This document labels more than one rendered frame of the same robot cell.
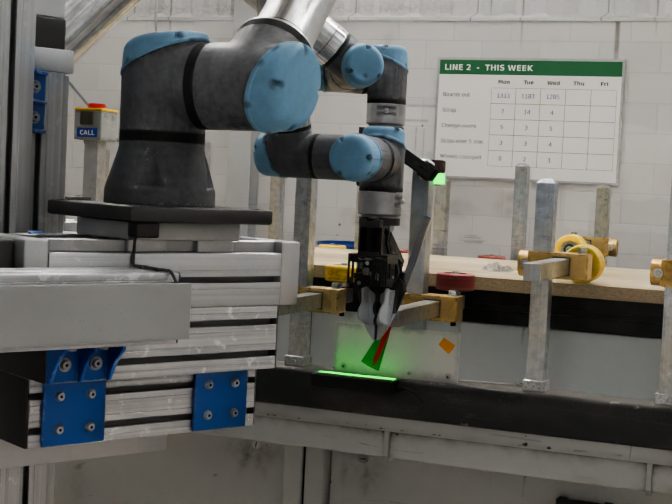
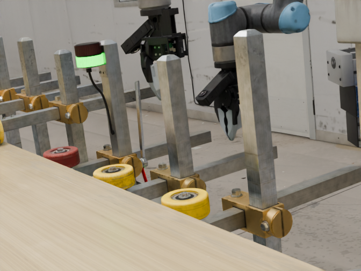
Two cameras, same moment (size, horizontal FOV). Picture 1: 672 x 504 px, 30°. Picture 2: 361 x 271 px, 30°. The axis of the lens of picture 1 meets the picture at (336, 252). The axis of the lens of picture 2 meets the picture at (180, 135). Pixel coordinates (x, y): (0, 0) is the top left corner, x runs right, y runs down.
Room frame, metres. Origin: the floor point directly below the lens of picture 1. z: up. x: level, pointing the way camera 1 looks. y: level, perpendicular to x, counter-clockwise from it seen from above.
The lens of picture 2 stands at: (3.65, 0.85, 1.27)
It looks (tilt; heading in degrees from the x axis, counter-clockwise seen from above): 14 degrees down; 216
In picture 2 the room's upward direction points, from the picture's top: 7 degrees counter-clockwise
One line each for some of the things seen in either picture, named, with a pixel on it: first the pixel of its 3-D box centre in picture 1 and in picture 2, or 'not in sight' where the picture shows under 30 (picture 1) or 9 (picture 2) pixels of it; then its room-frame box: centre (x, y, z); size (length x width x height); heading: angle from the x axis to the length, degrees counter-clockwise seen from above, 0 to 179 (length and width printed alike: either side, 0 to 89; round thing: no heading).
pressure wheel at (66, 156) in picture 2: (454, 298); (64, 172); (2.61, -0.25, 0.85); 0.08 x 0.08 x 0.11
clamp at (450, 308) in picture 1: (427, 306); (118, 163); (2.50, -0.19, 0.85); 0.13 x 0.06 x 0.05; 69
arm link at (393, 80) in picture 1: (386, 75); not in sight; (2.41, -0.08, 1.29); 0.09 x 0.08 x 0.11; 106
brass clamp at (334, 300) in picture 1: (311, 298); (178, 184); (2.58, 0.05, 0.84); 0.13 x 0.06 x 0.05; 69
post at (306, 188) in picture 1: (302, 282); (182, 171); (2.59, 0.07, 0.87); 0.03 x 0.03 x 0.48; 69
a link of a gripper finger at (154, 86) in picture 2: not in sight; (161, 82); (2.43, -0.08, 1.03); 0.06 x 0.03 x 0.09; 89
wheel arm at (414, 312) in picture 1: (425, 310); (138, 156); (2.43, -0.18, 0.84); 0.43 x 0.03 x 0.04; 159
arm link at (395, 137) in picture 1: (381, 159); (224, 23); (2.14, -0.07, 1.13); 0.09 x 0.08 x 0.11; 158
